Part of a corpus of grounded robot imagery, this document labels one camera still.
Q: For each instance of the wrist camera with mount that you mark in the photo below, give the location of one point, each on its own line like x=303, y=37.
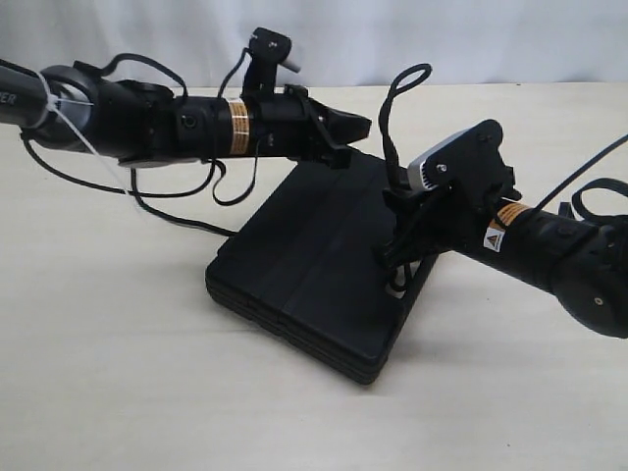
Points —
x=269, y=50
x=469, y=157

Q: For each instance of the black plastic carrying case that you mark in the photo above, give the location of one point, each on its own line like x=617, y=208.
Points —
x=303, y=268

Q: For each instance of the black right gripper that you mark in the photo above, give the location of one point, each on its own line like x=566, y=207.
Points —
x=446, y=216

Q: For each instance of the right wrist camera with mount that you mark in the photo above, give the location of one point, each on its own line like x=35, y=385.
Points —
x=469, y=157

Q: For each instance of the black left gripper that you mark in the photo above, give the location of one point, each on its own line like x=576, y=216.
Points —
x=294, y=125

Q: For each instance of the white zip tie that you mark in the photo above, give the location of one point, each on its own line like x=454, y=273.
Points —
x=53, y=105

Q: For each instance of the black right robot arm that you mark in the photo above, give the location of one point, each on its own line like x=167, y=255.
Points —
x=582, y=264

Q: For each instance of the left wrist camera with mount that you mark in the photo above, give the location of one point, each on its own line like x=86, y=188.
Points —
x=269, y=50

